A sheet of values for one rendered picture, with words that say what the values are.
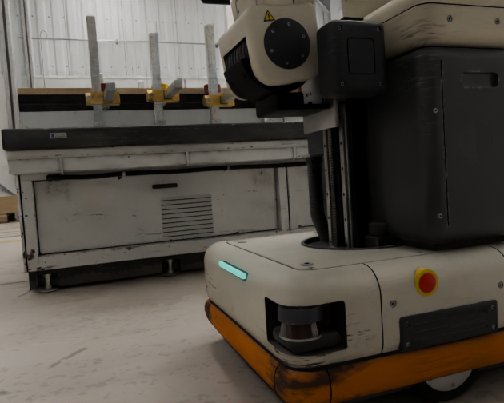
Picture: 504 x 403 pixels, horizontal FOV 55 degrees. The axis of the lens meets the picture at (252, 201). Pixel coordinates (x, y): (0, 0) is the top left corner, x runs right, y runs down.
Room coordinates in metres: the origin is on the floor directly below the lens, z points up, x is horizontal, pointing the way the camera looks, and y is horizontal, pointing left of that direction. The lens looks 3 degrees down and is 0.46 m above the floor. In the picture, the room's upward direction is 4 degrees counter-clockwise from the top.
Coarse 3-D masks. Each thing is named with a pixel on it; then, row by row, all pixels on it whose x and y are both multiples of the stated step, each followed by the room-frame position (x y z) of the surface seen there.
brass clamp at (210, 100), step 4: (204, 96) 2.17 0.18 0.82; (208, 96) 2.16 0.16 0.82; (212, 96) 2.16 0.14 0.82; (216, 96) 2.17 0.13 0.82; (220, 96) 2.17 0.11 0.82; (204, 100) 2.17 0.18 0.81; (208, 100) 2.15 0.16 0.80; (212, 100) 2.16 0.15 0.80; (216, 100) 2.17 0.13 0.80; (220, 100) 2.17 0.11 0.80; (232, 100) 2.19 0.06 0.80; (204, 104) 2.18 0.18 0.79; (208, 104) 2.16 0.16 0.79; (212, 104) 2.16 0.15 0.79; (216, 104) 2.17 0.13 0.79; (220, 104) 2.17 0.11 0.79; (224, 104) 2.18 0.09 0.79; (228, 104) 2.19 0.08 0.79; (232, 104) 2.19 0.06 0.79
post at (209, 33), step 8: (208, 24) 2.18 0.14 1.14; (208, 32) 2.17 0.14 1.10; (208, 40) 2.17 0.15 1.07; (208, 48) 2.17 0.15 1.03; (208, 56) 2.17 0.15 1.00; (208, 64) 2.17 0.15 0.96; (208, 72) 2.18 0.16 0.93; (216, 72) 2.18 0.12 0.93; (208, 80) 2.19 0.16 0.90; (216, 80) 2.18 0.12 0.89; (208, 88) 2.20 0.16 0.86; (216, 88) 2.18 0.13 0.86; (216, 112) 2.17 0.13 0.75
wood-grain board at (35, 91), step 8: (24, 88) 2.11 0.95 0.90; (32, 88) 2.12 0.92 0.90; (40, 88) 2.13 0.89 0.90; (48, 88) 2.14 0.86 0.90; (56, 88) 2.15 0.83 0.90; (64, 88) 2.16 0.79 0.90; (72, 88) 2.17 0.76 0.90; (80, 88) 2.18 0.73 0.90; (88, 88) 2.20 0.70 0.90; (120, 88) 2.24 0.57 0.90; (128, 88) 2.25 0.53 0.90; (136, 88) 2.27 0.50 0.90; (144, 88) 2.28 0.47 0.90; (184, 88) 2.34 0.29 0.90; (192, 88) 2.36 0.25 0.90; (200, 88) 2.37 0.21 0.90; (224, 88) 2.41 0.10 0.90
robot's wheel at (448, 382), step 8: (448, 376) 0.90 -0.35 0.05; (456, 376) 0.91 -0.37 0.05; (464, 376) 0.92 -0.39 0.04; (472, 376) 0.92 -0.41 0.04; (416, 384) 0.88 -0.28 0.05; (424, 384) 0.89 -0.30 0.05; (432, 384) 0.89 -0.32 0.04; (440, 384) 0.90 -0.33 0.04; (448, 384) 0.90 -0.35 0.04; (456, 384) 0.91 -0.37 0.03; (464, 384) 0.92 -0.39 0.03; (416, 392) 0.91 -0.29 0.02; (424, 392) 0.89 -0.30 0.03; (432, 392) 0.89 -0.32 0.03; (440, 392) 0.90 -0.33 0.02; (448, 392) 0.90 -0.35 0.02; (456, 392) 0.91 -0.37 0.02; (432, 400) 0.90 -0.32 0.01; (440, 400) 0.90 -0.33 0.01; (448, 400) 0.91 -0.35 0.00
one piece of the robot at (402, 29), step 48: (432, 0) 0.94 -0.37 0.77; (480, 0) 0.98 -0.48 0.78; (432, 48) 0.95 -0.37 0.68; (480, 48) 1.00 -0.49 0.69; (384, 96) 1.06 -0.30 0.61; (432, 96) 0.94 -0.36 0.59; (480, 96) 0.98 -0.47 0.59; (336, 144) 1.18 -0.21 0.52; (384, 144) 1.07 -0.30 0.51; (432, 144) 0.94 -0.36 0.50; (480, 144) 0.98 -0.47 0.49; (336, 192) 1.20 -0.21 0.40; (384, 192) 1.07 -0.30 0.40; (432, 192) 0.94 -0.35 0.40; (480, 192) 0.97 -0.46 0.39; (336, 240) 1.16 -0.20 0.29; (384, 240) 1.07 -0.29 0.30; (432, 240) 0.95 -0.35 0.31; (480, 240) 1.01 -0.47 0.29
